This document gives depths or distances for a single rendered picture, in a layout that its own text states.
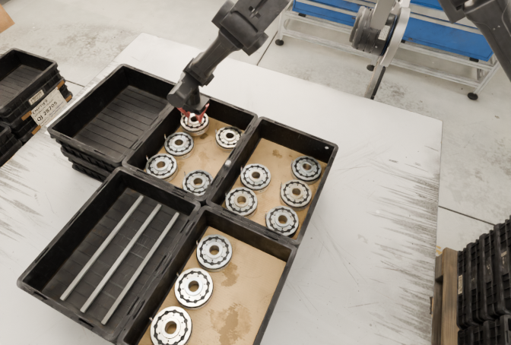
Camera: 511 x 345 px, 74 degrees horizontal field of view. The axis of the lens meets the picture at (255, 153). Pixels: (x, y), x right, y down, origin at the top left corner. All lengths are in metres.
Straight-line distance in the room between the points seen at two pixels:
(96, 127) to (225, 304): 0.80
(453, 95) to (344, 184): 1.98
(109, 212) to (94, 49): 2.24
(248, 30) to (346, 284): 0.85
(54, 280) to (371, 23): 1.24
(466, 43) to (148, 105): 2.33
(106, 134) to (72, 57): 1.90
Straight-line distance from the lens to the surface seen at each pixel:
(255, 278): 1.03
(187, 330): 0.97
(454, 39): 2.98
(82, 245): 1.15
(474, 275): 1.93
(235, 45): 0.76
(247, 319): 1.00
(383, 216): 1.36
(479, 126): 3.06
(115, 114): 1.42
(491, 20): 0.71
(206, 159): 1.21
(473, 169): 2.74
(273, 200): 1.13
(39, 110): 2.16
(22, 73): 2.35
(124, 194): 1.19
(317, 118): 1.57
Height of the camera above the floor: 1.81
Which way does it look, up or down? 53 degrees down
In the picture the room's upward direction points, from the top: 6 degrees clockwise
